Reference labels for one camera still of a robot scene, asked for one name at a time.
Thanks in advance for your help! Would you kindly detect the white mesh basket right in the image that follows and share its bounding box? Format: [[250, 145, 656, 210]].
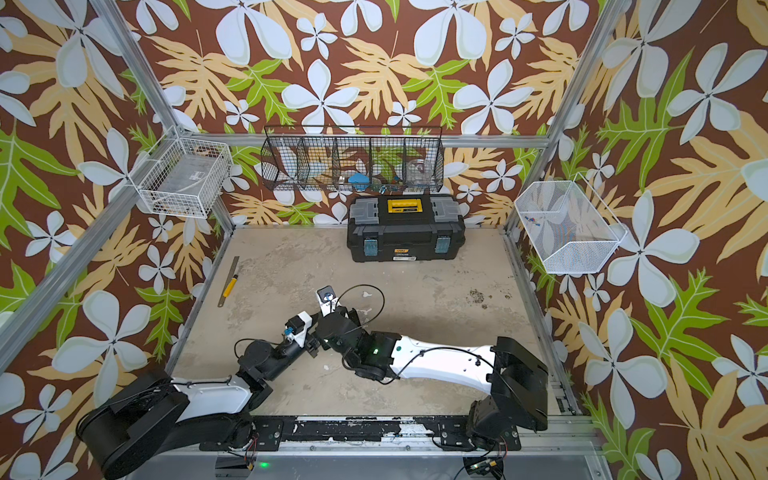
[[515, 175, 628, 276]]

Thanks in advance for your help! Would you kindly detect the black wire wall basket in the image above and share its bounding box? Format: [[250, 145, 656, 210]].
[[259, 125, 445, 194]]

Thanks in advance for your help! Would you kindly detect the yellow utility knife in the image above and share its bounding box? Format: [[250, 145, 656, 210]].
[[222, 274, 238, 299]]

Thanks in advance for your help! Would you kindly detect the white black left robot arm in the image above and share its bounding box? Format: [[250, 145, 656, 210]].
[[75, 336, 323, 479]]

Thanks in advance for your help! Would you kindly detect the black deli toolbox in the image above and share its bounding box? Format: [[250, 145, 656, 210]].
[[347, 194, 466, 263]]

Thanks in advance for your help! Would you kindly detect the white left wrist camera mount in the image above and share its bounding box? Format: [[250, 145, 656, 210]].
[[283, 311, 313, 343]]

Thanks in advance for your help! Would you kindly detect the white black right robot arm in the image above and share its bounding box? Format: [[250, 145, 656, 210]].
[[312, 305, 549, 448]]

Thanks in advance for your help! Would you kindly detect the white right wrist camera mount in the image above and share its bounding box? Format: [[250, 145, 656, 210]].
[[316, 285, 338, 316]]

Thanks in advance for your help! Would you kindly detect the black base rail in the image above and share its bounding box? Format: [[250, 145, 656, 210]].
[[201, 415, 521, 452]]

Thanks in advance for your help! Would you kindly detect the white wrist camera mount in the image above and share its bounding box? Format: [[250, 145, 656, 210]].
[[316, 285, 338, 316], [283, 311, 313, 343]]

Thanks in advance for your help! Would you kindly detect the white wire basket left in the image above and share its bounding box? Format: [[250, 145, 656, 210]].
[[133, 135, 233, 219]]

